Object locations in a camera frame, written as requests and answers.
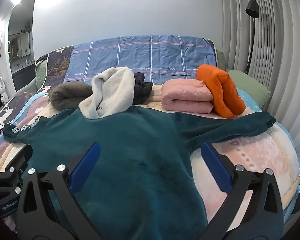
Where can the black puffer jacket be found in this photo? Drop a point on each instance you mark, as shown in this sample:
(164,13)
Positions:
(141,90)

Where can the arched doorway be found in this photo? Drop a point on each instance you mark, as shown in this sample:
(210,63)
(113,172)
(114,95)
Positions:
(21,50)

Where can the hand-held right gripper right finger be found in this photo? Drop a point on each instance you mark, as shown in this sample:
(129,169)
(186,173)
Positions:
(213,165)

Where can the black floor lamp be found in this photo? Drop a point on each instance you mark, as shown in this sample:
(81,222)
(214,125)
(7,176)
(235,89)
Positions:
(252,8)

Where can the orange puffer jacket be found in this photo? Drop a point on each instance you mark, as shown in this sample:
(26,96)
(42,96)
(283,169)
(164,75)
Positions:
(222,92)

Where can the blue plaid sheet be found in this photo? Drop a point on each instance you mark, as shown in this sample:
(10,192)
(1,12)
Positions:
(140,55)

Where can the dark cabinet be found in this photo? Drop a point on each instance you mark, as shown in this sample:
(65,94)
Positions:
(22,78)

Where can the teal fleece sweater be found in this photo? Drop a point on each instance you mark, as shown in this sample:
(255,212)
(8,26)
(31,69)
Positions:
(140,167)

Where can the dark patterned blanket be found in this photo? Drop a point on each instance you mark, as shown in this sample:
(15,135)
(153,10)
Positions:
(55,65)

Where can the pink quilted jacket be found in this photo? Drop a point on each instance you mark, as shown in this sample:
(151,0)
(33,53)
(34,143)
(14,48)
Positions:
(185,95)

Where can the grey pleated curtain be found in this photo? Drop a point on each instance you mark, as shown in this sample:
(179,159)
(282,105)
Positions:
(277,55)

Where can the brown fleece garment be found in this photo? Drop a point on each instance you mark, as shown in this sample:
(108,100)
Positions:
(67,95)

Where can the white fleece jacket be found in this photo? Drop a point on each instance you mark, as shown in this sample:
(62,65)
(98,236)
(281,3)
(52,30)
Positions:
(110,92)

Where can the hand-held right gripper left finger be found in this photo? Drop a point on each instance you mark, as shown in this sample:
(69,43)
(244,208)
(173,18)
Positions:
(86,165)

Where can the pastel plush blanket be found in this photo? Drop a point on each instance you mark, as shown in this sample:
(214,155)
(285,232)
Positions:
(252,160)

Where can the white cat figurine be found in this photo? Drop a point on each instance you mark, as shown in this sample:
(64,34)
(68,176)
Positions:
(2,91)

